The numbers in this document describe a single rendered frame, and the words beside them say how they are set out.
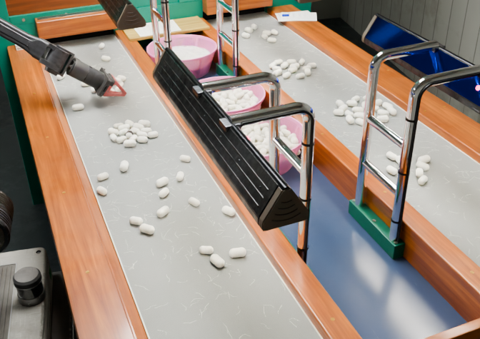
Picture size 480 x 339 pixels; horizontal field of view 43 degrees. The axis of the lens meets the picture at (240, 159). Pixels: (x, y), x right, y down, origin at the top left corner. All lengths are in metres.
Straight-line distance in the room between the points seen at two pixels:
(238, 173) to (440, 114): 1.03
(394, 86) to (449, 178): 0.51
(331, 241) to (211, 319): 0.42
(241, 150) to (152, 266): 0.43
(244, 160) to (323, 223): 0.60
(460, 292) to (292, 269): 0.35
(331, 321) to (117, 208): 0.62
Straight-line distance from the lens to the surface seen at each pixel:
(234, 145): 1.06
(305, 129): 1.17
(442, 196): 1.61
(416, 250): 1.46
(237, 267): 1.34
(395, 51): 1.41
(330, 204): 1.64
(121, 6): 1.80
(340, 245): 1.51
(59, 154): 1.75
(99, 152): 1.78
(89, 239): 1.42
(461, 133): 1.86
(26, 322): 1.69
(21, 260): 1.88
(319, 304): 1.23
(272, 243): 1.36
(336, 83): 2.15
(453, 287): 1.38
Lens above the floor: 1.63
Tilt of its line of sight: 32 degrees down
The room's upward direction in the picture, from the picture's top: 1 degrees counter-clockwise
